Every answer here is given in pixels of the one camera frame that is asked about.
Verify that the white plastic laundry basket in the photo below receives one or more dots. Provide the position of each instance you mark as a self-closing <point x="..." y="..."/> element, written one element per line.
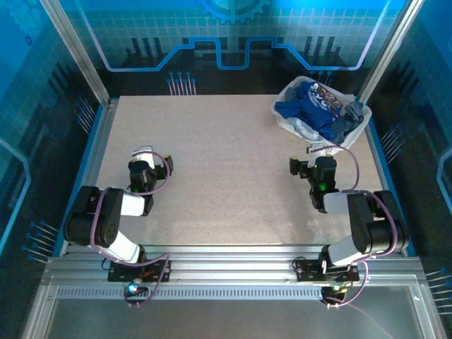
<point x="282" y="121"/>

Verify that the grey blue t-shirt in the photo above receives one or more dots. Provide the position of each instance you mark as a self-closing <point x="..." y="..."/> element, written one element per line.
<point x="347" y="120"/>

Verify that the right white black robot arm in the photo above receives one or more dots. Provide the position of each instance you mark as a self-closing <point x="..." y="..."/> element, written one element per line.
<point x="381" y="229"/>

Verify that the right controller board with light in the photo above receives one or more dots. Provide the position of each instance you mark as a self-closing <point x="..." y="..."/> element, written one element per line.
<point x="333" y="291"/>

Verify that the controller board with light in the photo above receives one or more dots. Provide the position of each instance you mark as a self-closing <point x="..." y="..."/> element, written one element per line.
<point x="136" y="289"/>
<point x="333" y="291"/>

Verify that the aluminium mounting rail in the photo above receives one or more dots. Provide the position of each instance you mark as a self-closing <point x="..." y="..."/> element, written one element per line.
<point x="229" y="268"/>

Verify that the left controller board with light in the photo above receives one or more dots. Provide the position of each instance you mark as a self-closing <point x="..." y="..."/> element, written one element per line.
<point x="136" y="289"/>

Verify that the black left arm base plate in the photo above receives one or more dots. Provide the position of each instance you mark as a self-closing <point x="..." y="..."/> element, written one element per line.
<point x="120" y="275"/>

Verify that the aluminium frame post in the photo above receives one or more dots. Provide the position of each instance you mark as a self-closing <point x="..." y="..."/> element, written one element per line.
<point x="77" y="56"/>
<point x="388" y="53"/>

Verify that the blue table edge trim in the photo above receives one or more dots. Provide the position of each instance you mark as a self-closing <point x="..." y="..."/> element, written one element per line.
<point x="60" y="243"/>

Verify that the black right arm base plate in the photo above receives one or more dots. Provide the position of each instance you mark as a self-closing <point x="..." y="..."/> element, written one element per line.
<point x="310" y="272"/>

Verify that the light grey printed garment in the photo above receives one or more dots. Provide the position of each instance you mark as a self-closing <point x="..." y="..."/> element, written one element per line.
<point x="305" y="129"/>

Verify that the royal blue t-shirt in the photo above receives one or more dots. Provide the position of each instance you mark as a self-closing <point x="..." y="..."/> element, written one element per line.
<point x="310" y="109"/>

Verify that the grey metal front plate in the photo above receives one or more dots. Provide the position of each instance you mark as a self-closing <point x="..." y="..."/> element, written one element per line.
<point x="229" y="321"/>

